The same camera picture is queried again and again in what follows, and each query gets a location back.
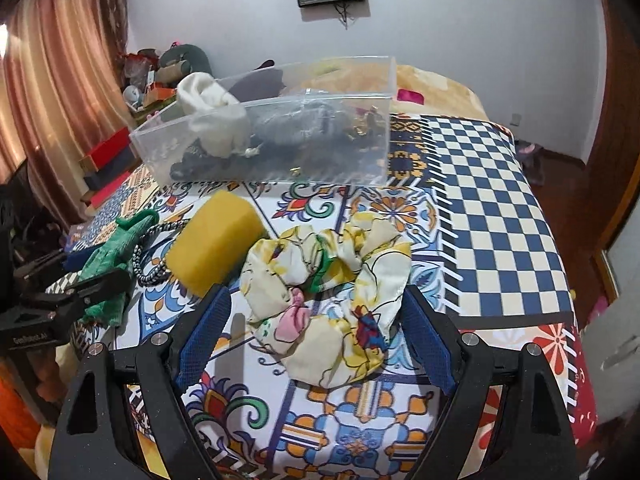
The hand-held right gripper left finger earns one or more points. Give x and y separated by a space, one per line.
205 335

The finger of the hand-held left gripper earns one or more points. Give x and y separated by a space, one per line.
100 285
45 264

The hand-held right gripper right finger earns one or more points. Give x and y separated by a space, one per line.
425 345

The green crocodile plush toy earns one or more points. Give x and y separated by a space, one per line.
112 247

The floral fabric scrunchie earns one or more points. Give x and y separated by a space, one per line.
325 280

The clear plastic box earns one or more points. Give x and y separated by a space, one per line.
310 160

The yellow sponge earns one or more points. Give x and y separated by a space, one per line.
215 235

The red flat box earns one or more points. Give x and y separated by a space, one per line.
111 147

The black cloth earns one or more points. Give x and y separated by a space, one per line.
200 162

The pink striped curtain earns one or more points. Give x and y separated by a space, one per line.
55 75

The white sock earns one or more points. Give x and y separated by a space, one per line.
210 110

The gold wrapped trinket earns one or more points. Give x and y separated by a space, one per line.
364 122

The grey cloth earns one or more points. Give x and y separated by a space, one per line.
295 122

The pink cloth item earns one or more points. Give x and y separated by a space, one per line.
409 95

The dark brown cloth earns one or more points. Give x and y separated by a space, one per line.
257 85

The orange fleece blanket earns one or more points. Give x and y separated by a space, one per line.
430 82

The wooden door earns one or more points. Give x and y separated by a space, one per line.
617 150

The white wall outlet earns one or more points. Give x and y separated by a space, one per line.
516 120

